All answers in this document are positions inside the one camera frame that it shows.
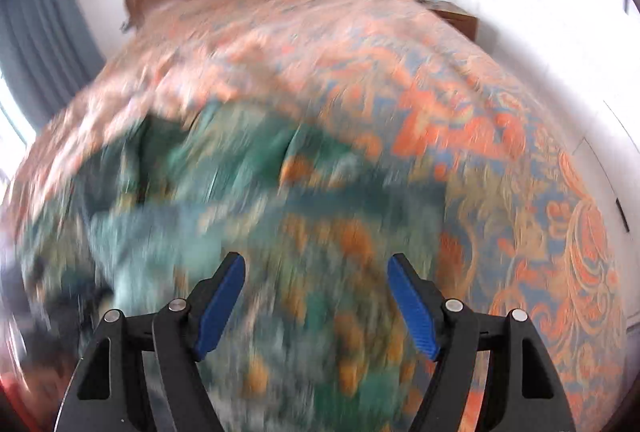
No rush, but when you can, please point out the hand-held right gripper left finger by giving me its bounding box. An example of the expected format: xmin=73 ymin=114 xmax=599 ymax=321
xmin=54 ymin=252 xmax=247 ymax=432

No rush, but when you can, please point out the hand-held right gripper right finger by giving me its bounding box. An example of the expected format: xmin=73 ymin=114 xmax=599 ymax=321
xmin=387 ymin=253 xmax=576 ymax=432

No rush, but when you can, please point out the green patterned pillow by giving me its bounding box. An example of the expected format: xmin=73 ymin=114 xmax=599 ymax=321
xmin=10 ymin=105 xmax=451 ymax=432

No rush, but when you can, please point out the person's red sweater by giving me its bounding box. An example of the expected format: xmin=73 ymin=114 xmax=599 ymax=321
xmin=0 ymin=359 xmax=68 ymax=432

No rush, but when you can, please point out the orange patterned bedspread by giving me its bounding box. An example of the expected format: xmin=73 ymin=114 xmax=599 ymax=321
xmin=0 ymin=0 xmax=629 ymax=432

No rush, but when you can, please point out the glass balcony door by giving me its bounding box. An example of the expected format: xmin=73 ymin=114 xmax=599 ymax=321
xmin=0 ymin=75 xmax=32 ymax=185

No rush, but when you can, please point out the wooden nightstand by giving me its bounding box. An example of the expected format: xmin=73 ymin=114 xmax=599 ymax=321
xmin=431 ymin=1 xmax=479 ymax=41

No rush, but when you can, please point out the grey-blue curtain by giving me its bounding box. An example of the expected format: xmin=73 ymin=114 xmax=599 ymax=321
xmin=0 ymin=0 xmax=107 ymax=135

